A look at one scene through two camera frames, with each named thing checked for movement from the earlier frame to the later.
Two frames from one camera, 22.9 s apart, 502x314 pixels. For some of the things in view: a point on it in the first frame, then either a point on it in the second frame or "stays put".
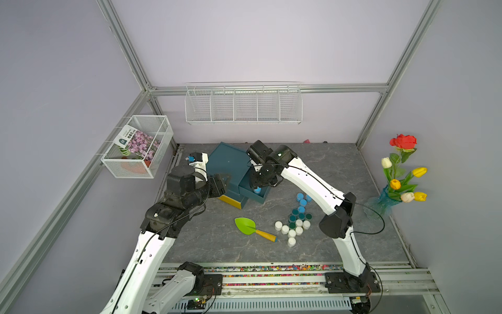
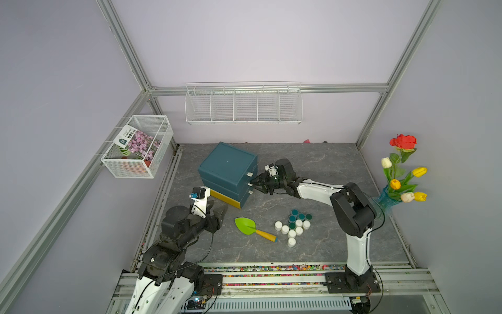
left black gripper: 217,187 -> 215,220
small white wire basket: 133,152 stays put
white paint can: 291,241 stays put
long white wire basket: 244,103 stays put
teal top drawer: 245,189 -> 241,168
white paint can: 278,225 stays put
